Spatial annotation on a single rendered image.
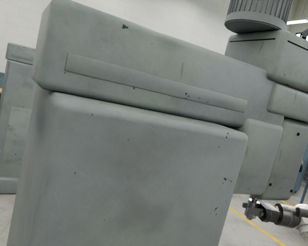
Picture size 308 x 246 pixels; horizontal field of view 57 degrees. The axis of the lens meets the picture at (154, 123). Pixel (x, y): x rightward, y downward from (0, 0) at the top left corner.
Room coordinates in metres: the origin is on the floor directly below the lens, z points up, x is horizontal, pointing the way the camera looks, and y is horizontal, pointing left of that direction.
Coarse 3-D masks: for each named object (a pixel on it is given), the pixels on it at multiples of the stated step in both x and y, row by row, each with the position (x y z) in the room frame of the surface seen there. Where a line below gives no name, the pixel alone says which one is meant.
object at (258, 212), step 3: (249, 210) 1.09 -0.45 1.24; (252, 210) 1.09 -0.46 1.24; (255, 210) 1.09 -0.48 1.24; (258, 210) 1.09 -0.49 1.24; (261, 210) 1.09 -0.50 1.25; (249, 213) 1.09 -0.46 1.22; (252, 213) 1.09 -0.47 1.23; (255, 213) 1.09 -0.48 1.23; (258, 213) 1.09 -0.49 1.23; (261, 213) 1.08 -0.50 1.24; (258, 216) 1.09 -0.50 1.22; (261, 216) 1.09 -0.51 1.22
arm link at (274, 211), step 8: (264, 208) 1.09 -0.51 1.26; (272, 208) 1.11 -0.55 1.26; (280, 208) 1.12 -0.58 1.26; (288, 208) 1.11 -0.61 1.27; (264, 216) 1.08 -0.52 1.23; (272, 216) 1.08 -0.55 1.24; (280, 216) 1.10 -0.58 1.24; (288, 216) 1.09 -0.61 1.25; (280, 224) 1.09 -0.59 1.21; (288, 224) 1.09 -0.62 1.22
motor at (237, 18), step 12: (240, 0) 0.95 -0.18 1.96; (252, 0) 0.92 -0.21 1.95; (264, 0) 0.91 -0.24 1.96; (276, 0) 0.91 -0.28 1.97; (288, 0) 0.92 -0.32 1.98; (228, 12) 1.00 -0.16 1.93; (240, 12) 0.93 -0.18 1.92; (252, 12) 0.91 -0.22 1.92; (264, 12) 0.91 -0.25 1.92; (276, 12) 0.91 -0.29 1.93; (288, 12) 0.95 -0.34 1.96; (228, 24) 1.00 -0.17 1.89; (240, 24) 0.97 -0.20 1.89; (252, 24) 0.94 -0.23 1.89; (264, 24) 0.91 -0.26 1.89; (276, 24) 0.91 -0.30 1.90
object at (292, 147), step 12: (288, 120) 1.01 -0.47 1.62; (288, 132) 1.01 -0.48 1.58; (300, 132) 1.04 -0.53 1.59; (288, 144) 1.02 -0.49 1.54; (300, 144) 1.05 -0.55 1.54; (276, 156) 1.00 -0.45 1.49; (288, 156) 1.03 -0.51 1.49; (300, 156) 1.06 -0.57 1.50; (276, 168) 1.00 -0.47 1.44; (288, 168) 1.04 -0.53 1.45; (276, 180) 1.01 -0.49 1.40; (288, 180) 1.05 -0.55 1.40; (264, 192) 1.00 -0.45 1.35; (276, 192) 1.02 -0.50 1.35; (288, 192) 1.06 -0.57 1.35
